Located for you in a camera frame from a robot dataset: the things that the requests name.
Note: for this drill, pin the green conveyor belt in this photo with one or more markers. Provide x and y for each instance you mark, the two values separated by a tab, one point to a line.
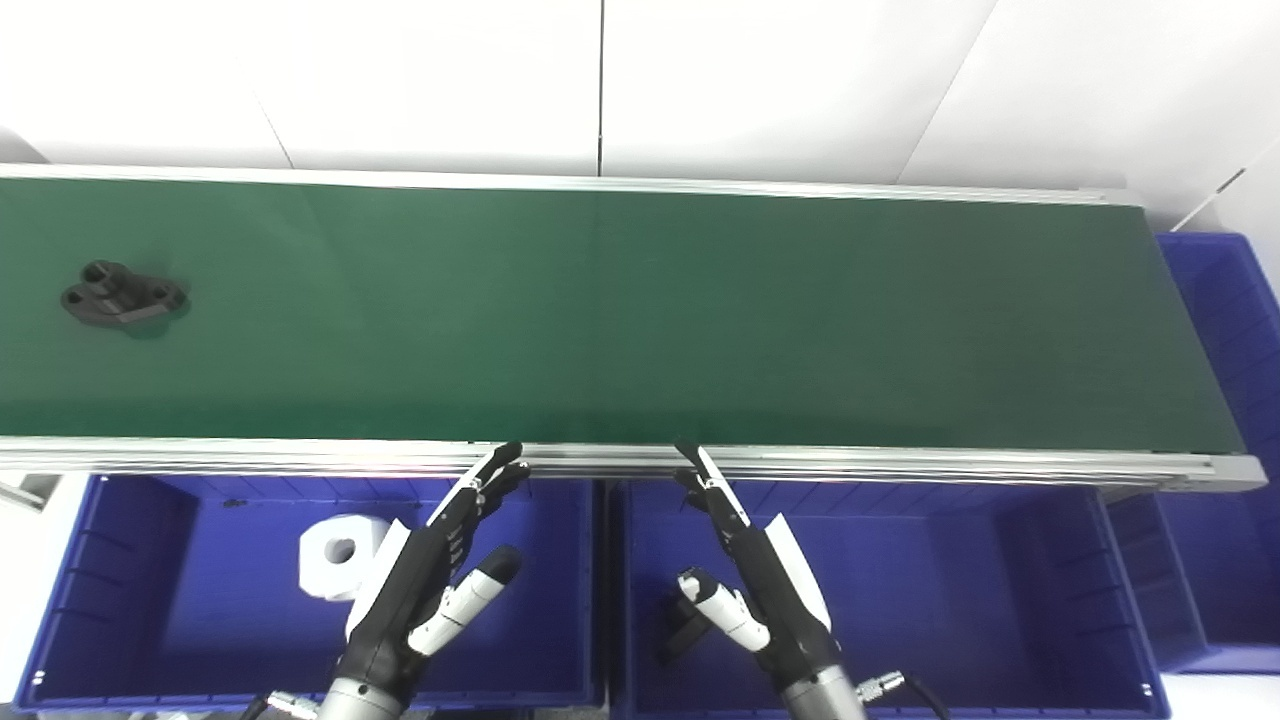
900	465
640	310

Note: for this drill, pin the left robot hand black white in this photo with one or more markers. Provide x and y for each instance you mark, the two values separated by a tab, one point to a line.
400	600

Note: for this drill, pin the blue plastic bin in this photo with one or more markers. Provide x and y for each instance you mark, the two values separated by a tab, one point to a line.
1235	330
220	600
950	600

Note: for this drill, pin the black bracket part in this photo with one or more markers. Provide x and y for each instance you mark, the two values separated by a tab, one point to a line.
688	630

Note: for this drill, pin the white plastic block part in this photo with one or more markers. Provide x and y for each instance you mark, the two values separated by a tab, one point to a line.
325	570

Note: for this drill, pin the aluminium conveyor support leg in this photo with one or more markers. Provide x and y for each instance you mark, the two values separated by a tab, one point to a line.
22	492

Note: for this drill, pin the black flange part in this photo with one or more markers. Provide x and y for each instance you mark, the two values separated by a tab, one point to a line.
118	297

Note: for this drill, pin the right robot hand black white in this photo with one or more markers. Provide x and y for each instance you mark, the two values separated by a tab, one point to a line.
775	590

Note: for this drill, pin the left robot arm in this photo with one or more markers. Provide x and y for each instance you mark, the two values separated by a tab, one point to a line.
360	702

